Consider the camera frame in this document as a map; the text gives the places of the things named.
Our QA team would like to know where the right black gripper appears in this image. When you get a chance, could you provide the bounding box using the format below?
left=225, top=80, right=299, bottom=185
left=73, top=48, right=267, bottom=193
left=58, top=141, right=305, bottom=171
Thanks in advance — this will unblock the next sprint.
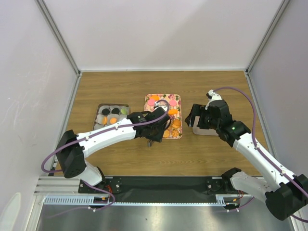
left=184, top=103, right=220, bottom=130

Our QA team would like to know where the brown tin lid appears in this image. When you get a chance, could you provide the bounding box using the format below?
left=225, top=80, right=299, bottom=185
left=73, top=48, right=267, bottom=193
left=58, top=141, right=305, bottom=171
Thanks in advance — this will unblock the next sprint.
left=192, top=116, right=218, bottom=136

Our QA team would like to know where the green cookie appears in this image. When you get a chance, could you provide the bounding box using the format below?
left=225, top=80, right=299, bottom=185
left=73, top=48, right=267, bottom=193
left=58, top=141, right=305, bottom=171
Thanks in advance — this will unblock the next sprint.
left=121, top=108, right=128, bottom=115

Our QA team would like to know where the plain orange round cookie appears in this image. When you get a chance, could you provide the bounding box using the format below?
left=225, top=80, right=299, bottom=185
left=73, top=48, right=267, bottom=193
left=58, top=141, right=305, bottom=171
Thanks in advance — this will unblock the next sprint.
left=109, top=118, right=117, bottom=124

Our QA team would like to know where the black cookie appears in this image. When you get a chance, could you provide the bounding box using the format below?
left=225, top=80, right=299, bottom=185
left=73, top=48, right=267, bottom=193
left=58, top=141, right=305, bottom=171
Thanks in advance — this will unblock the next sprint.
left=102, top=108, right=110, bottom=116
left=112, top=108, right=120, bottom=115

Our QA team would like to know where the patterned round biscuit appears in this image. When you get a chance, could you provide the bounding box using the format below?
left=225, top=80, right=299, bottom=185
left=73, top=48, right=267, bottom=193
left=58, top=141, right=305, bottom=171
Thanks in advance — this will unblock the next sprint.
left=102, top=117, right=108, bottom=125
left=163, top=130, right=170, bottom=139

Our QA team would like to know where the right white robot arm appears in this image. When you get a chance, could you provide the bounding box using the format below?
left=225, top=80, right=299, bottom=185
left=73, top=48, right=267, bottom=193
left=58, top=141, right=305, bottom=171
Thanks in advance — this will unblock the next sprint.
left=185, top=100, right=308, bottom=220

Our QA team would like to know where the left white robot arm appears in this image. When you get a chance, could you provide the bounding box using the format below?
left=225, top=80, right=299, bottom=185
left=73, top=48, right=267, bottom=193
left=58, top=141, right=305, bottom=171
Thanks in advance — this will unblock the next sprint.
left=56, top=106, right=170, bottom=193

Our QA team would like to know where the floral serving tray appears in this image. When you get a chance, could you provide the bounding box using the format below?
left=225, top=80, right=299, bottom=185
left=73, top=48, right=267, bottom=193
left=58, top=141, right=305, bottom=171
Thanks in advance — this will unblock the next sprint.
left=144, top=94, right=183, bottom=140

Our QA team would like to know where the orange swirl cookie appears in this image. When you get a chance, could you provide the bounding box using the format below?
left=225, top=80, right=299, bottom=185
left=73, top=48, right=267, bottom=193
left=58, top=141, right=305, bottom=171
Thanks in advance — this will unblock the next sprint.
left=170, top=129, right=180, bottom=137

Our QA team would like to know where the orange fish cookie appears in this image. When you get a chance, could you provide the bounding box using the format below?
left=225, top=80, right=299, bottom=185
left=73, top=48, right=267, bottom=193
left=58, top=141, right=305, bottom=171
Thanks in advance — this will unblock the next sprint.
left=168, top=109, right=179, bottom=115

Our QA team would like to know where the pink round cookie right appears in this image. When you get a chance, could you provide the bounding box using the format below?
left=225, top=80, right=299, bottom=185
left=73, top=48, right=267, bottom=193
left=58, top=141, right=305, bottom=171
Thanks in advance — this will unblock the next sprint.
left=169, top=100, right=177, bottom=107

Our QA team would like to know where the pink round cookie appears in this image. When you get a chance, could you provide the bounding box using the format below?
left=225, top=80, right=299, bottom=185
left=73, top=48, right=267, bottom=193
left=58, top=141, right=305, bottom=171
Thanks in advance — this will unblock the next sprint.
left=147, top=99, right=155, bottom=106
left=169, top=100, right=177, bottom=107

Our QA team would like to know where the pink round cookie left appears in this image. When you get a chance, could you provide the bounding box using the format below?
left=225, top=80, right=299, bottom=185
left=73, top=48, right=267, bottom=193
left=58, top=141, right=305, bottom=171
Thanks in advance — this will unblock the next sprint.
left=147, top=99, right=155, bottom=106

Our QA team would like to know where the orange shell cookie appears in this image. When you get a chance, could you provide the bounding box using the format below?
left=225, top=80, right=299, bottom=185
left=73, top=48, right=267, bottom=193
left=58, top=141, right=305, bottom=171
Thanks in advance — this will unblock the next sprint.
left=150, top=95, right=159, bottom=101

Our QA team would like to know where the brown cookie tin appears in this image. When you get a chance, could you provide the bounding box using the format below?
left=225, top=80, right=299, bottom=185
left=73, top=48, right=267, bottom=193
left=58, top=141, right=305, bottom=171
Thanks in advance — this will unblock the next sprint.
left=93, top=103, right=130, bottom=130

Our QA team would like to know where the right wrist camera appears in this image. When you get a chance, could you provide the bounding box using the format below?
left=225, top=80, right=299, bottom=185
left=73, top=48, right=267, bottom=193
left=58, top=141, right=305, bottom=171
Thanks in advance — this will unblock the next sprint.
left=205, top=90, right=222, bottom=109

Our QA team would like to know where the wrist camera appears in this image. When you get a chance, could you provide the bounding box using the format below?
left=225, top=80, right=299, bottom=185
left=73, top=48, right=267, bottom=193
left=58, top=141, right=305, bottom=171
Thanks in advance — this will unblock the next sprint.
left=154, top=100, right=168, bottom=112
left=205, top=90, right=222, bottom=109

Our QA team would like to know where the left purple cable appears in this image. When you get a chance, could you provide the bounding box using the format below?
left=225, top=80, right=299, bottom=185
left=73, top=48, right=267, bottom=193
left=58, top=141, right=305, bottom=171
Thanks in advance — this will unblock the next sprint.
left=40, top=100, right=170, bottom=212

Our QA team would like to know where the purple cable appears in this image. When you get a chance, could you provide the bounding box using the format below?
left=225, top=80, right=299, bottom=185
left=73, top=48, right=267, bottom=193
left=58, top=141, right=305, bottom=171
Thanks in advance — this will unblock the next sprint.
left=40, top=100, right=170, bottom=212
left=214, top=86, right=308, bottom=222

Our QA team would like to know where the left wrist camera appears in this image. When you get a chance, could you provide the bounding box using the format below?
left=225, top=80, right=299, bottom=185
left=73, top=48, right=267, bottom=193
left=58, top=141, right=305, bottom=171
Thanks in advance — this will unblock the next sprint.
left=154, top=100, right=168, bottom=112

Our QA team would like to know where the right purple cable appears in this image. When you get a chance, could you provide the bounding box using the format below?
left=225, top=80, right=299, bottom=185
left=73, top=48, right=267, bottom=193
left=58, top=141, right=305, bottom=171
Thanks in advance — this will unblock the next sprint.
left=214, top=86, right=308, bottom=222

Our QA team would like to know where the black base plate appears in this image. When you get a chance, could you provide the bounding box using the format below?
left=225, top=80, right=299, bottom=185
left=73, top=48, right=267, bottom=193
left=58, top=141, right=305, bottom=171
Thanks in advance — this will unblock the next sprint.
left=78, top=176, right=244, bottom=204

